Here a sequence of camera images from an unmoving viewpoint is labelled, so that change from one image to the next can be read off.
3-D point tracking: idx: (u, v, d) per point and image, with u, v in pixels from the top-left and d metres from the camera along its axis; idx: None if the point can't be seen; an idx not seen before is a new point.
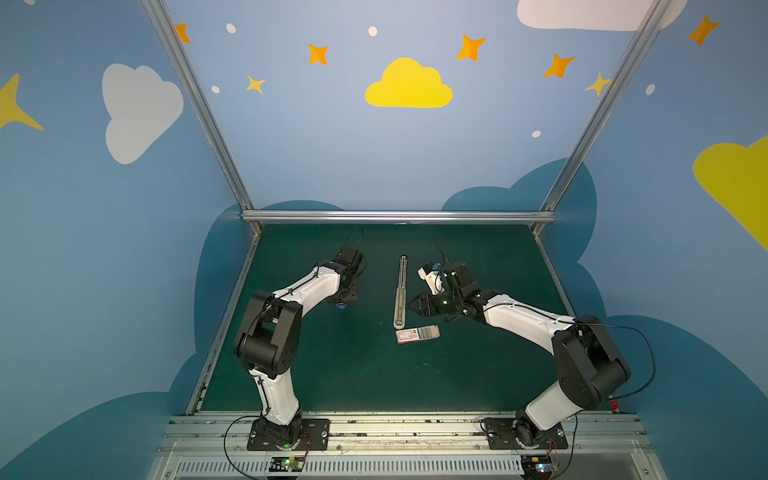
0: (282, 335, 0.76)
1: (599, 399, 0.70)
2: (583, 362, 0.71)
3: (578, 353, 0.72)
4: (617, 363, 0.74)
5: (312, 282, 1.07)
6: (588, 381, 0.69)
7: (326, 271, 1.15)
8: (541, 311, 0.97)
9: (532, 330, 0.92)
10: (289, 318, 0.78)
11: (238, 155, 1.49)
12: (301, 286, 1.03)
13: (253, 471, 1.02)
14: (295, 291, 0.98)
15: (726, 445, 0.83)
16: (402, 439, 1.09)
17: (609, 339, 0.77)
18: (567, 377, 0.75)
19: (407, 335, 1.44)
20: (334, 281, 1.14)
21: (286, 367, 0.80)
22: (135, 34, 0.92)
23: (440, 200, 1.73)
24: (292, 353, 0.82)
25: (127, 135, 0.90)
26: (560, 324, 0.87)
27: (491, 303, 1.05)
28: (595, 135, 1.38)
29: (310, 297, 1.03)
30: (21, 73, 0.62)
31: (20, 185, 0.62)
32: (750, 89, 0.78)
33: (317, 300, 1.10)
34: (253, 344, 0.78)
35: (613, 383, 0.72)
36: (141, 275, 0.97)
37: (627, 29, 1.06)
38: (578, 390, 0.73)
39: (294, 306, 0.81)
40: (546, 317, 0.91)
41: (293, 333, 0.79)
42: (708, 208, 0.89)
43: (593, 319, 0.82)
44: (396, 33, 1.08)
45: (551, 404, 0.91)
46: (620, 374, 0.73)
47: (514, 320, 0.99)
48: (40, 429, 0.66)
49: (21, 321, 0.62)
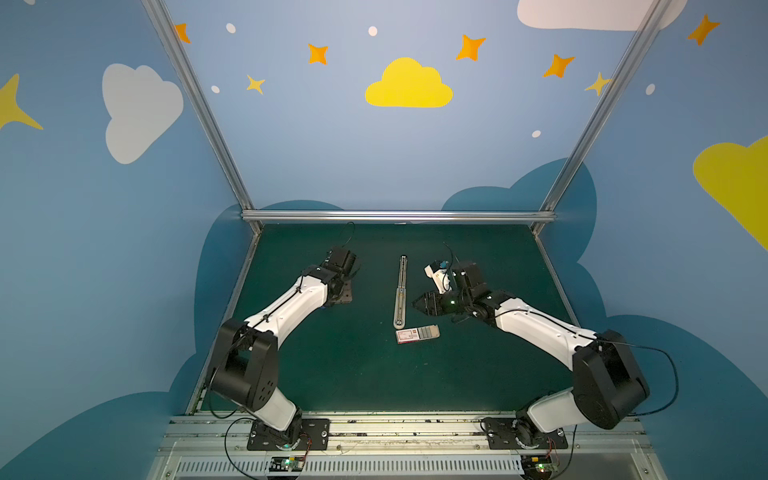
0: (256, 369, 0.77)
1: (617, 419, 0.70)
2: (603, 382, 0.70)
3: (600, 372, 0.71)
4: (638, 381, 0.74)
5: (294, 300, 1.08)
6: (608, 401, 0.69)
7: (310, 285, 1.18)
8: (559, 321, 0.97)
9: (549, 341, 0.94)
10: (263, 352, 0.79)
11: (238, 155, 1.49)
12: (279, 308, 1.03)
13: (253, 471, 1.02)
14: (272, 316, 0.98)
15: (727, 445, 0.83)
16: (402, 439, 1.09)
17: (630, 357, 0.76)
18: (585, 394, 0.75)
19: (407, 335, 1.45)
20: (320, 293, 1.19)
21: (263, 400, 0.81)
22: (135, 34, 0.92)
23: (440, 200, 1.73)
24: (270, 385, 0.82)
25: (127, 135, 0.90)
26: (580, 339, 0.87)
27: (505, 308, 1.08)
28: (595, 135, 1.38)
29: (289, 320, 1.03)
30: (20, 73, 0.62)
31: (19, 184, 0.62)
32: (751, 89, 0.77)
33: (299, 317, 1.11)
34: (227, 377, 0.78)
35: (632, 403, 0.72)
36: (142, 275, 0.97)
37: (628, 30, 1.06)
38: (595, 408, 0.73)
39: (269, 339, 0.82)
40: (565, 330, 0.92)
41: (268, 366, 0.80)
42: (709, 208, 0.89)
43: (615, 335, 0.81)
44: (396, 33, 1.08)
45: (557, 410, 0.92)
46: (639, 394, 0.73)
47: (528, 328, 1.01)
48: (39, 429, 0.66)
49: (21, 321, 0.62)
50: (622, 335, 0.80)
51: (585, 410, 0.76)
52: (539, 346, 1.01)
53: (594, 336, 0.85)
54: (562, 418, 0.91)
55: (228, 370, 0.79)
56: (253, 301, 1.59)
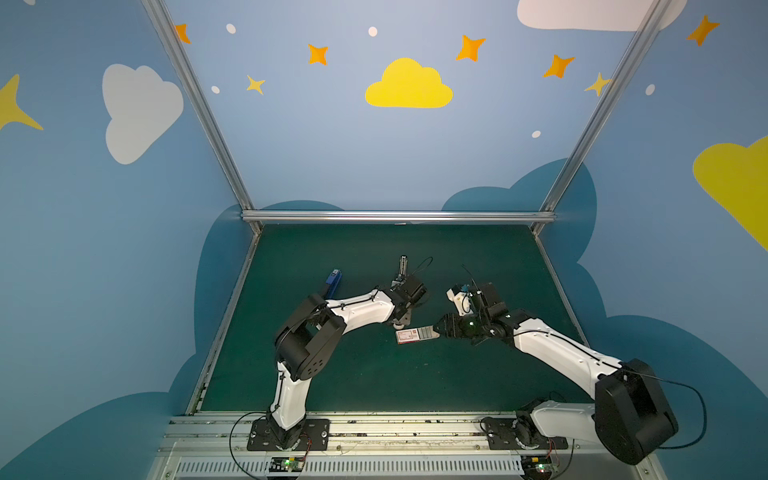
0: (316, 343, 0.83)
1: (641, 453, 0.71)
2: (628, 416, 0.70)
3: (625, 407, 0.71)
4: (665, 416, 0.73)
5: (366, 304, 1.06)
6: (633, 436, 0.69)
7: (382, 297, 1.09)
8: (578, 344, 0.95)
9: (571, 367, 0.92)
10: (330, 331, 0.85)
11: (238, 155, 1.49)
12: (354, 303, 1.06)
13: (254, 472, 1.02)
14: (346, 306, 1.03)
15: (727, 445, 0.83)
16: (402, 439, 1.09)
17: (656, 389, 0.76)
18: (607, 424, 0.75)
19: (407, 335, 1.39)
20: (387, 310, 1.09)
21: (309, 373, 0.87)
22: (135, 34, 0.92)
23: (441, 200, 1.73)
24: (319, 363, 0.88)
25: (127, 135, 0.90)
26: (604, 366, 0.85)
27: (524, 330, 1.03)
28: (596, 135, 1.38)
29: (357, 318, 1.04)
30: (21, 73, 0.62)
31: (20, 184, 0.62)
32: (751, 89, 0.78)
33: (366, 322, 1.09)
34: (290, 341, 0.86)
35: (657, 437, 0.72)
36: (141, 275, 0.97)
37: (628, 29, 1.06)
38: (618, 440, 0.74)
39: (340, 321, 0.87)
40: (587, 356, 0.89)
41: (329, 345, 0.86)
42: (709, 208, 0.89)
43: (641, 364, 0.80)
44: (396, 34, 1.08)
45: (565, 423, 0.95)
46: (665, 427, 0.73)
47: (549, 352, 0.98)
48: (41, 428, 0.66)
49: (22, 321, 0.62)
50: (648, 364, 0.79)
51: (609, 441, 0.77)
52: (558, 370, 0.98)
53: (619, 364, 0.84)
54: (571, 430, 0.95)
55: (295, 335, 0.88)
56: (253, 302, 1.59)
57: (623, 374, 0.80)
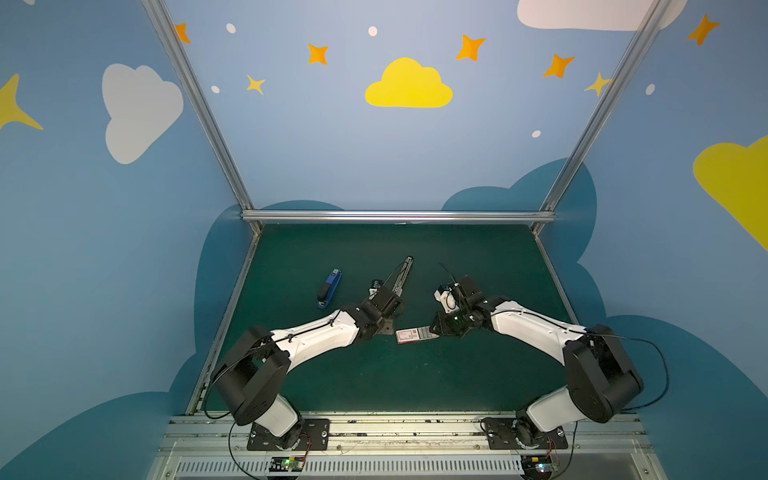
0: (256, 383, 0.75)
1: (611, 412, 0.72)
2: (594, 375, 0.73)
3: (589, 365, 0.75)
4: (630, 375, 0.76)
5: (322, 332, 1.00)
6: (599, 392, 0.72)
7: (343, 321, 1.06)
8: (549, 318, 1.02)
9: (541, 339, 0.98)
10: (270, 371, 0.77)
11: (238, 155, 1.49)
12: (305, 332, 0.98)
13: (254, 471, 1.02)
14: (295, 338, 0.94)
15: (727, 445, 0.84)
16: (402, 439, 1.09)
17: (620, 350, 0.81)
18: (579, 389, 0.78)
19: (407, 335, 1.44)
20: (347, 336, 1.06)
21: (251, 417, 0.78)
22: (135, 34, 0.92)
23: (440, 200, 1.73)
24: (264, 405, 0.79)
25: (126, 135, 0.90)
26: (570, 334, 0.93)
27: (499, 310, 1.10)
28: (596, 135, 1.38)
29: (310, 349, 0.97)
30: (21, 73, 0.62)
31: (20, 184, 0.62)
32: (751, 89, 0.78)
33: (323, 350, 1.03)
34: (229, 379, 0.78)
35: (628, 396, 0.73)
36: (141, 275, 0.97)
37: (628, 29, 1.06)
38: (589, 401, 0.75)
39: (283, 358, 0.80)
40: (556, 327, 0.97)
41: (269, 387, 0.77)
42: (709, 208, 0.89)
43: (605, 329, 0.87)
44: (396, 33, 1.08)
45: (558, 412, 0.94)
46: (634, 387, 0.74)
47: (523, 328, 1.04)
48: (40, 428, 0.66)
49: (22, 321, 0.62)
50: (612, 329, 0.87)
51: (582, 407, 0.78)
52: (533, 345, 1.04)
53: (584, 330, 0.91)
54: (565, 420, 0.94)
55: (235, 372, 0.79)
56: (253, 302, 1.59)
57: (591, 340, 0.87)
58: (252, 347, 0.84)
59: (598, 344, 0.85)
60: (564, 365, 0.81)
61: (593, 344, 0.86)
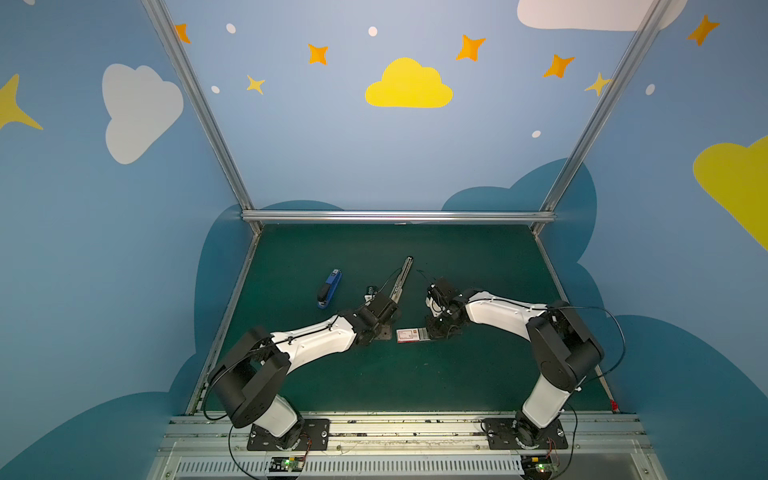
0: (255, 384, 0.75)
1: (574, 379, 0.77)
2: (555, 346, 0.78)
3: (550, 337, 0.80)
4: (589, 343, 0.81)
5: (321, 336, 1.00)
6: (561, 361, 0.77)
7: (341, 326, 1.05)
8: (515, 302, 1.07)
9: (509, 319, 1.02)
10: (270, 372, 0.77)
11: (238, 156, 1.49)
12: (305, 335, 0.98)
13: (254, 471, 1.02)
14: (294, 341, 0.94)
15: (727, 446, 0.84)
16: (402, 439, 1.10)
17: (579, 321, 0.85)
18: (545, 362, 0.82)
19: (407, 335, 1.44)
20: (346, 340, 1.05)
21: (249, 419, 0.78)
22: (135, 34, 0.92)
23: (440, 200, 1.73)
24: (261, 407, 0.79)
25: (126, 135, 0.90)
26: (533, 311, 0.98)
27: (473, 299, 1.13)
28: (595, 136, 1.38)
29: (309, 352, 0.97)
30: (21, 74, 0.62)
31: (20, 185, 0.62)
32: (751, 89, 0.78)
33: (321, 354, 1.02)
34: (227, 382, 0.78)
35: (588, 364, 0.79)
36: (141, 275, 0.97)
37: (628, 30, 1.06)
38: (555, 372, 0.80)
39: (282, 360, 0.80)
40: (521, 307, 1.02)
41: (269, 388, 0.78)
42: (709, 208, 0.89)
43: (564, 305, 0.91)
44: (396, 33, 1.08)
45: (542, 395, 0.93)
46: (592, 355, 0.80)
47: (494, 314, 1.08)
48: (40, 428, 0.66)
49: (22, 321, 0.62)
50: (569, 303, 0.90)
51: (550, 378, 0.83)
52: (505, 329, 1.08)
53: (545, 307, 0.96)
54: (550, 402, 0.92)
55: (234, 374, 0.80)
56: (252, 302, 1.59)
57: (552, 314, 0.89)
58: (252, 349, 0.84)
59: (559, 319, 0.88)
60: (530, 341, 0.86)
61: (554, 318, 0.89)
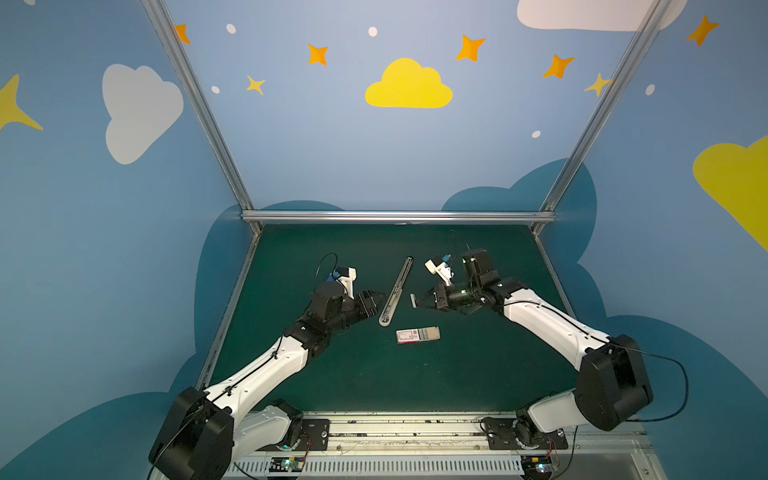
0: (199, 453, 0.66)
1: (615, 422, 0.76)
2: (610, 389, 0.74)
3: (608, 381, 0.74)
4: (641, 388, 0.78)
5: (266, 368, 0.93)
6: (611, 407, 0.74)
7: (289, 349, 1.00)
8: (569, 319, 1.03)
9: (558, 338, 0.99)
10: (213, 436, 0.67)
11: (238, 156, 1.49)
12: (245, 377, 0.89)
13: (254, 472, 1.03)
14: (235, 388, 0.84)
15: (728, 447, 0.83)
16: (402, 439, 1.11)
17: (639, 364, 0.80)
18: (587, 395, 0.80)
19: (407, 335, 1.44)
20: (299, 360, 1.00)
21: None
22: (135, 34, 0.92)
23: (440, 200, 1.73)
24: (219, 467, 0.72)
25: (126, 135, 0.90)
26: (591, 340, 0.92)
27: (516, 299, 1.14)
28: (595, 135, 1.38)
29: (258, 391, 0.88)
30: (21, 73, 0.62)
31: (21, 184, 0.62)
32: (751, 89, 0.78)
33: (270, 388, 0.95)
34: (174, 453, 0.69)
35: (633, 408, 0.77)
36: (140, 275, 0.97)
37: (628, 30, 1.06)
38: (596, 409, 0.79)
39: (225, 417, 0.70)
40: (577, 331, 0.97)
41: (219, 449, 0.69)
42: (709, 208, 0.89)
43: (627, 340, 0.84)
44: (396, 34, 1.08)
45: (559, 411, 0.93)
46: (641, 399, 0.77)
47: (538, 322, 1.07)
48: (40, 428, 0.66)
49: (22, 321, 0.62)
50: (634, 341, 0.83)
51: (586, 410, 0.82)
52: (546, 342, 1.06)
53: (606, 340, 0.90)
54: (562, 415, 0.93)
55: (180, 441, 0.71)
56: (253, 303, 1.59)
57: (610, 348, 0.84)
58: (188, 414, 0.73)
59: (617, 354, 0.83)
60: (579, 371, 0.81)
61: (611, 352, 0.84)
